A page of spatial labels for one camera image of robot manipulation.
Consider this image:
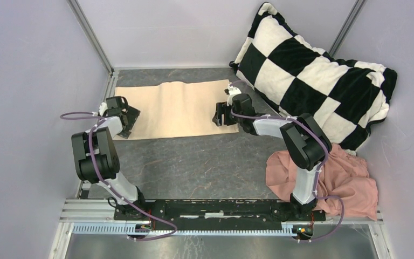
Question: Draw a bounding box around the beige cloth wrap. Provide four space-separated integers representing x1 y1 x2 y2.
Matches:
115 79 239 140

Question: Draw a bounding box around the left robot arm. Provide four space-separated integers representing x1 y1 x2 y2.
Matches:
61 96 148 220

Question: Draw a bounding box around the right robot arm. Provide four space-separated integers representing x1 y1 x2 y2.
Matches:
212 93 332 220

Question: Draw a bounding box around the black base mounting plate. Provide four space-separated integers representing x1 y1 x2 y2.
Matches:
107 197 326 233

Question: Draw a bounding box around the black white checkered pillow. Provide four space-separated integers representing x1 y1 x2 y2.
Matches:
230 2 398 153

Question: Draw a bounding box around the pink crumpled cloth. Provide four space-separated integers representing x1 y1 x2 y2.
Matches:
266 144 378 221

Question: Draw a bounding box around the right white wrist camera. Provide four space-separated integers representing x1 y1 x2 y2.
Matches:
224 84 242 106

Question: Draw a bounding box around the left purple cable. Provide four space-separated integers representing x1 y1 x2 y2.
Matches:
59 111 178 242

